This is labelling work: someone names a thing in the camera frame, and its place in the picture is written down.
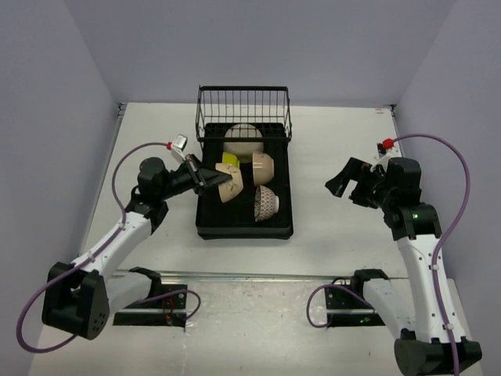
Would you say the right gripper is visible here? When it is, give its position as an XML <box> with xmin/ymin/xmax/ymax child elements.
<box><xmin>326</xmin><ymin>157</ymin><xmax>395</xmax><ymax>209</ymax></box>

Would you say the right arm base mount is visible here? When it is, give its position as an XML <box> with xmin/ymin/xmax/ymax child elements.
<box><xmin>325</xmin><ymin>287</ymin><xmax>385</xmax><ymax>327</ymax></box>

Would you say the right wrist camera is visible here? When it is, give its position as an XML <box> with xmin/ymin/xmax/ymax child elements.
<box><xmin>377</xmin><ymin>138</ymin><xmax>401</xmax><ymax>165</ymax></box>

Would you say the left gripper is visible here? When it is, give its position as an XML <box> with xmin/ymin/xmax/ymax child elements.
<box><xmin>157</xmin><ymin>154</ymin><xmax>231</xmax><ymax>201</ymax></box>

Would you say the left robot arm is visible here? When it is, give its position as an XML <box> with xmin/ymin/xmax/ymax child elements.
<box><xmin>41</xmin><ymin>154</ymin><xmax>232</xmax><ymax>340</ymax></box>

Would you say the yellow-green bowl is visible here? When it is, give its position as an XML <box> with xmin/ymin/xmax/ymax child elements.
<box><xmin>222</xmin><ymin>152</ymin><xmax>240</xmax><ymax>168</ymax></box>

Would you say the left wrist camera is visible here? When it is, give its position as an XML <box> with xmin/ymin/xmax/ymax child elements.
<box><xmin>166</xmin><ymin>134</ymin><xmax>188</xmax><ymax>164</ymax></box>

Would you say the black dish rack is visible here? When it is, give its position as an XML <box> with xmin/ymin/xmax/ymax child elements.
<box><xmin>195</xmin><ymin>85</ymin><xmax>294</xmax><ymax>240</ymax></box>

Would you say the beige bowl with leaf print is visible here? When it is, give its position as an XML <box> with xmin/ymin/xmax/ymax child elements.
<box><xmin>252</xmin><ymin>152</ymin><xmax>275</xmax><ymax>186</ymax></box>

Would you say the large cream bowl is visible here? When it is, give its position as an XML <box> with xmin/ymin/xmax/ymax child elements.
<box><xmin>223</xmin><ymin>123</ymin><xmax>265</xmax><ymax>164</ymax></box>

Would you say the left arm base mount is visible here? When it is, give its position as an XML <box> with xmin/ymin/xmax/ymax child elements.
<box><xmin>113</xmin><ymin>292</ymin><xmax>187</xmax><ymax>328</ymax></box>

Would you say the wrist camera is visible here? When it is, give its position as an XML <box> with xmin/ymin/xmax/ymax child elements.
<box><xmin>166</xmin><ymin>134</ymin><xmax>188</xmax><ymax>164</ymax></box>
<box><xmin>377</xmin><ymin>138</ymin><xmax>401</xmax><ymax>165</ymax></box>

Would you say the beige floral bowl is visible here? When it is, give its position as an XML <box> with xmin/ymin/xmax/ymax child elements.
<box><xmin>215</xmin><ymin>163</ymin><xmax>243</xmax><ymax>204</ymax></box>

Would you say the blue patterned bowl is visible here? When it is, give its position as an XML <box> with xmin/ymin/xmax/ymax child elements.
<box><xmin>254</xmin><ymin>186</ymin><xmax>279</xmax><ymax>222</ymax></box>

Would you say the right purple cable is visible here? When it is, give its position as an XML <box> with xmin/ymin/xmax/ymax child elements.
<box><xmin>391</xmin><ymin>134</ymin><xmax>469</xmax><ymax>376</ymax></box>

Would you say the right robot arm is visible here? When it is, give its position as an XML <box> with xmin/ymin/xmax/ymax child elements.
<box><xmin>325</xmin><ymin>157</ymin><xmax>482</xmax><ymax>375</ymax></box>

